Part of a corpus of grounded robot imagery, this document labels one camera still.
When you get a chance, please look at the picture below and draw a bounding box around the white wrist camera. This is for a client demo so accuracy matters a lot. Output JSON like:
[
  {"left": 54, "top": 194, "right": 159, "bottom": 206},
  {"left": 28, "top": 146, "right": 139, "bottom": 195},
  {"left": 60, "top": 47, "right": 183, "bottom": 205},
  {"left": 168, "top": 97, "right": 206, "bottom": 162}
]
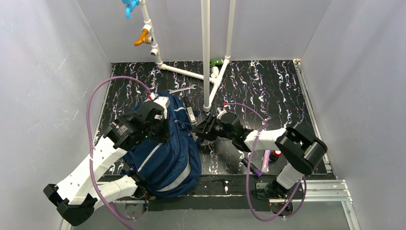
[
  {"left": 148, "top": 93, "right": 170, "bottom": 119},
  {"left": 216, "top": 107, "right": 227, "bottom": 119}
]

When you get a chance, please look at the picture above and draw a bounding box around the green tap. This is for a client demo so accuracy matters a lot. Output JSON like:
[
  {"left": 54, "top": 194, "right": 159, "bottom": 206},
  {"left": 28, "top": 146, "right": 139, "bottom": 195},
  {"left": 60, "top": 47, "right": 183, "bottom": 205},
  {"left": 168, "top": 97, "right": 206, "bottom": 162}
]
[{"left": 210, "top": 59, "right": 224, "bottom": 67}]

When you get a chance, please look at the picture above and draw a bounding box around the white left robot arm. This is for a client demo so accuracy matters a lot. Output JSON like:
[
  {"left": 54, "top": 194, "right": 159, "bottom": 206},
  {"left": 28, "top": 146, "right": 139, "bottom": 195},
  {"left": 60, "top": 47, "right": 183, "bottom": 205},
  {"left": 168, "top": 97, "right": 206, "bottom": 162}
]
[{"left": 43, "top": 97, "right": 170, "bottom": 226}]

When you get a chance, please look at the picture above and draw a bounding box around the orange tap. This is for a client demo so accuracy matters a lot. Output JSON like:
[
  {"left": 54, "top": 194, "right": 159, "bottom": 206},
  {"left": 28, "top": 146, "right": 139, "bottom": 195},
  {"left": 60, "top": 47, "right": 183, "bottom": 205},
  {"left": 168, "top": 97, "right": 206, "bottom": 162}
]
[{"left": 134, "top": 29, "right": 154, "bottom": 46}]

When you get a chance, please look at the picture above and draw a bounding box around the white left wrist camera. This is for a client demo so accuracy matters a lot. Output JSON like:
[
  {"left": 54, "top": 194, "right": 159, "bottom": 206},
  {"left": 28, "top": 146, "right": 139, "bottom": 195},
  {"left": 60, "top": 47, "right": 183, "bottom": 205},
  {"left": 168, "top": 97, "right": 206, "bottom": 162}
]
[{"left": 148, "top": 93, "right": 170, "bottom": 119}]

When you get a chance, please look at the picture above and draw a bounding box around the white PVC pipe frame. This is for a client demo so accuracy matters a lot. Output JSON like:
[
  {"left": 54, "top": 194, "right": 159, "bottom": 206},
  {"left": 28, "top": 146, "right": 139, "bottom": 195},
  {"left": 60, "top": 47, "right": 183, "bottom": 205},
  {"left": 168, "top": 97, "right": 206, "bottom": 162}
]
[{"left": 138, "top": 0, "right": 236, "bottom": 113}]

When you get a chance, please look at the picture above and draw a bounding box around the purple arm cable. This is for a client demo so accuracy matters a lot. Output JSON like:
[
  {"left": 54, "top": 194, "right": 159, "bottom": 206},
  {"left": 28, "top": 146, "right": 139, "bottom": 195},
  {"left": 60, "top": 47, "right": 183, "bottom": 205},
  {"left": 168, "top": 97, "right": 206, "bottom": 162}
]
[
  {"left": 223, "top": 102, "right": 308, "bottom": 222},
  {"left": 86, "top": 76, "right": 153, "bottom": 230}
]

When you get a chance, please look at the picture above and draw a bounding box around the aluminium frame rail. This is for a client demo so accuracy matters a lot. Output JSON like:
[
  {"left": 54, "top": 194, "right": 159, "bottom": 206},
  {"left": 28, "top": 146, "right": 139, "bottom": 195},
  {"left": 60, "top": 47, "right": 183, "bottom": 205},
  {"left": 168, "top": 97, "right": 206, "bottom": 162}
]
[{"left": 60, "top": 58, "right": 362, "bottom": 230}]

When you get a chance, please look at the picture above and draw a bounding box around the pink highlighter pen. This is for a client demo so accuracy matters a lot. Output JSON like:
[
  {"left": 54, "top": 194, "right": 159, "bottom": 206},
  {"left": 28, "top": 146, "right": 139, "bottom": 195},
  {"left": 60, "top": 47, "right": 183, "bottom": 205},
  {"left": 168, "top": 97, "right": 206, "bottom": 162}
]
[{"left": 261, "top": 150, "right": 271, "bottom": 174}]

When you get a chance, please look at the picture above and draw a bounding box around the silver wrench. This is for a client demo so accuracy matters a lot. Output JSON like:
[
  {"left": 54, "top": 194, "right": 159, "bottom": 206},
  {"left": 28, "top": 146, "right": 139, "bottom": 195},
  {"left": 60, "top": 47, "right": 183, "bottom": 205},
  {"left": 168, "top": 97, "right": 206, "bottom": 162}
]
[{"left": 167, "top": 84, "right": 197, "bottom": 94}]

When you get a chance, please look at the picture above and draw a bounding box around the navy blue student backpack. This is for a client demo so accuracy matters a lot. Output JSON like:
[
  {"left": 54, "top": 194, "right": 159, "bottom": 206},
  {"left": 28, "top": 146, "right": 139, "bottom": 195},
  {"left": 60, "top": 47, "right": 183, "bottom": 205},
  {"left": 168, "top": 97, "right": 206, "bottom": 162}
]
[{"left": 123, "top": 92, "right": 202, "bottom": 198}]

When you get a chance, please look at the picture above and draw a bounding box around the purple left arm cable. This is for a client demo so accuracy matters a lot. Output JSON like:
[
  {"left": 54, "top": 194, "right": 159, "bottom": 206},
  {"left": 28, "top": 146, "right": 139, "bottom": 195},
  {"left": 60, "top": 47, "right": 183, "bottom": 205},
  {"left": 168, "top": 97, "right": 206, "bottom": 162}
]
[{"left": 86, "top": 76, "right": 153, "bottom": 230}]

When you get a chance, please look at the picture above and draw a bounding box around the red cap glue bottle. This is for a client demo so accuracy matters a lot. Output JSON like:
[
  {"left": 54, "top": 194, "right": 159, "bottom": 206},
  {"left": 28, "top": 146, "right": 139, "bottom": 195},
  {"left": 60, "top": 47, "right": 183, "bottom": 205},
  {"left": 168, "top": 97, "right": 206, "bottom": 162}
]
[{"left": 269, "top": 150, "right": 282, "bottom": 162}]

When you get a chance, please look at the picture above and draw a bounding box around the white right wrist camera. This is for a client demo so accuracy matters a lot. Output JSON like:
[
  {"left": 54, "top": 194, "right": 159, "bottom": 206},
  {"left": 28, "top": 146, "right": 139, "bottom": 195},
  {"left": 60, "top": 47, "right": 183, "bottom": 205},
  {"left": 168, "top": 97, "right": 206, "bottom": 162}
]
[{"left": 216, "top": 107, "right": 227, "bottom": 119}]

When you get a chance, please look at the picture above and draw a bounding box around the purple marker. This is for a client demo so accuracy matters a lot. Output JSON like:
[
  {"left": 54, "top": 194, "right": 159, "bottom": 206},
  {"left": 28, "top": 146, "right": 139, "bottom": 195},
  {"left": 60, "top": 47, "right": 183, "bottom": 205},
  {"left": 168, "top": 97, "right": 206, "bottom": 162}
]
[{"left": 241, "top": 158, "right": 262, "bottom": 178}]

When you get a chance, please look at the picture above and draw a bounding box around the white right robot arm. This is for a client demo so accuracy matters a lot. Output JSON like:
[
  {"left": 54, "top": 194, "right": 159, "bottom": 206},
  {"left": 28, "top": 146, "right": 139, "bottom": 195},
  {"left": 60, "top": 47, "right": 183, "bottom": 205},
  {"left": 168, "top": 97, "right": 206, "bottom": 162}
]
[{"left": 192, "top": 113, "right": 328, "bottom": 199}]

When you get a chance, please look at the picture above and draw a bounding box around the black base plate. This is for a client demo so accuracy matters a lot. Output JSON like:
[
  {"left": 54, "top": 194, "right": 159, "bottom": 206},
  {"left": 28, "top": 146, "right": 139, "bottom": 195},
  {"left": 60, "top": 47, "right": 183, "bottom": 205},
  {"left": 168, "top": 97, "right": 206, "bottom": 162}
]
[{"left": 147, "top": 174, "right": 276, "bottom": 211}]

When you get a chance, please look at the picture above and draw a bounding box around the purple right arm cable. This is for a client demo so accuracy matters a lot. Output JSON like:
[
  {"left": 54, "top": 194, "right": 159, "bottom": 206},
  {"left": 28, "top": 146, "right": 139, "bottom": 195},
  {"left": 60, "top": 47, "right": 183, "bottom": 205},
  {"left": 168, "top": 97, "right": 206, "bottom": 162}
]
[{"left": 223, "top": 102, "right": 308, "bottom": 222}]

